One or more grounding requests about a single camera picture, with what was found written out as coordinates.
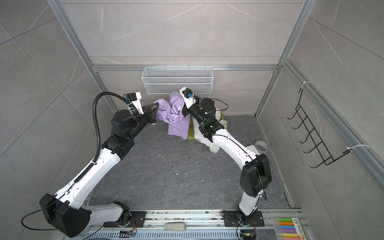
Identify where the purple cloth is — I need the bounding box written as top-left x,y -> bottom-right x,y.
155,92 -> 190,140

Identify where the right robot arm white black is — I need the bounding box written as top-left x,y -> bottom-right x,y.
183,95 -> 272,226

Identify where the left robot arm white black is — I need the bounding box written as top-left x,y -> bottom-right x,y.
40,103 -> 159,238

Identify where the cream green printed cloth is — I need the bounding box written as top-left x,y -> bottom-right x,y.
220,120 -> 229,129

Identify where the white cloth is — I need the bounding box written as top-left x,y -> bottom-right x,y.
191,110 -> 224,154

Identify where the clear tape roll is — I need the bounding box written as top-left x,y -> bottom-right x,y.
254,140 -> 269,154

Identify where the pack of coloured markers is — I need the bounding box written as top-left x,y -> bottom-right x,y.
272,217 -> 309,240

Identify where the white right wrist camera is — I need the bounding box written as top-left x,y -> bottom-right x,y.
180,87 -> 197,109

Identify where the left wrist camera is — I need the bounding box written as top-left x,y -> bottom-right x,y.
123,92 -> 144,116

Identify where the white wire mesh basket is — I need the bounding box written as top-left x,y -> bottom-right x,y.
142,67 -> 214,94

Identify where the black corrugated left cable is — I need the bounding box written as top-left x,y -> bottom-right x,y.
92,91 -> 133,164

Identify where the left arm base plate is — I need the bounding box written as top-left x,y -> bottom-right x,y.
103,211 -> 147,228

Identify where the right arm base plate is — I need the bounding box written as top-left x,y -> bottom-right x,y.
221,210 -> 265,227

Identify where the grey remote on rail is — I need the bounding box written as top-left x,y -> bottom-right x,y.
164,222 -> 187,232

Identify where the black wire hook rack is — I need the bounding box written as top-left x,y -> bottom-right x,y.
287,89 -> 352,169

